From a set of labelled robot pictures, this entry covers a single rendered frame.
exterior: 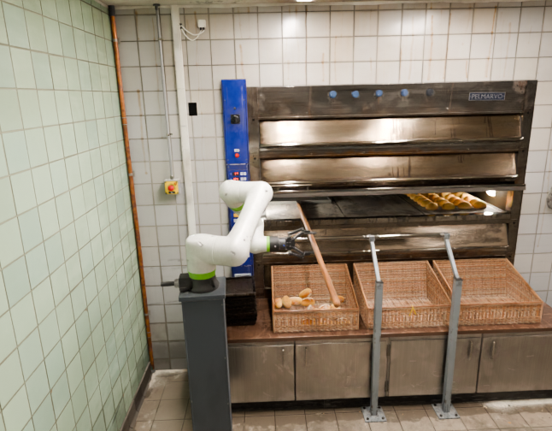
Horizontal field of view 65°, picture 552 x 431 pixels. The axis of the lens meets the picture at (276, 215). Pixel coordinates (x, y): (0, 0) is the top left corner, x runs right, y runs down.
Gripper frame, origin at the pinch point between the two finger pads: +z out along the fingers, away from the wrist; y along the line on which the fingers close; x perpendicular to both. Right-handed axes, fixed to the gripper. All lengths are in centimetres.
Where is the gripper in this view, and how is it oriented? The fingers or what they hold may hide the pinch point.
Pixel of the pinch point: (313, 242)
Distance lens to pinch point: 259.6
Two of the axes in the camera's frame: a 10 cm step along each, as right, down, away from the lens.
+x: 0.3, 2.7, -9.6
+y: 0.2, 9.6, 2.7
